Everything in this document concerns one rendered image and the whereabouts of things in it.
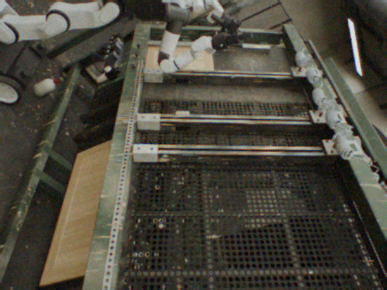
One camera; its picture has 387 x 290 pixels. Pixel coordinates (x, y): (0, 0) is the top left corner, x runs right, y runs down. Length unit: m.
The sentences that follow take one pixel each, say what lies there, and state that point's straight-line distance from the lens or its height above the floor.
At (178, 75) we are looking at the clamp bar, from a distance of 2.06.
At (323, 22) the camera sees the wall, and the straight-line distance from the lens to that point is 11.36.
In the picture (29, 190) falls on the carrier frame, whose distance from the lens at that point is 2.04.
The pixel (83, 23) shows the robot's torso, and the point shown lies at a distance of 2.11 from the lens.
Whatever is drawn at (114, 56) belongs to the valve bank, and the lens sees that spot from 2.20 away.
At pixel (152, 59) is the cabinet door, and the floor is 0.93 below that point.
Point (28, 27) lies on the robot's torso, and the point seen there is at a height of 0.43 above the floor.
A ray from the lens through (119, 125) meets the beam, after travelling 1.73.
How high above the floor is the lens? 1.69
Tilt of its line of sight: 18 degrees down
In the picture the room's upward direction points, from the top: 70 degrees clockwise
